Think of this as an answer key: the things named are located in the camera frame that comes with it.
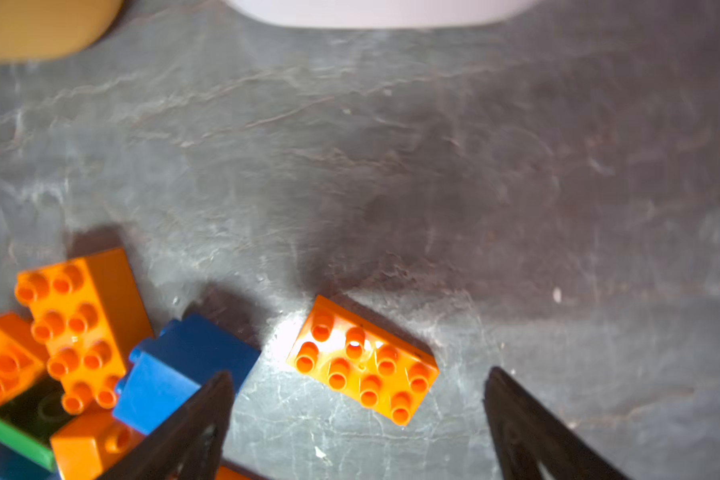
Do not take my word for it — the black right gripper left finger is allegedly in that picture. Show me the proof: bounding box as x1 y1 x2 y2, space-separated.
100 372 234 479

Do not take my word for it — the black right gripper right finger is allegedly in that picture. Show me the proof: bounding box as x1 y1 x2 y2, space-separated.
484 367 626 479

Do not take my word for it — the orange long lego brick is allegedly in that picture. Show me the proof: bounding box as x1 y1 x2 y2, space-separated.
50 410 145 480

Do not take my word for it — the green lego brick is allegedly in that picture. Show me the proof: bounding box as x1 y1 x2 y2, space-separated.
0 377 74 473

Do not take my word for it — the white plastic bin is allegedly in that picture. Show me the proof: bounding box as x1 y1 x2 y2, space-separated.
227 0 537 29

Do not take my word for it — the yellow plastic bin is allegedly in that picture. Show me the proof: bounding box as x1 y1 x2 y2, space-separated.
0 0 124 64

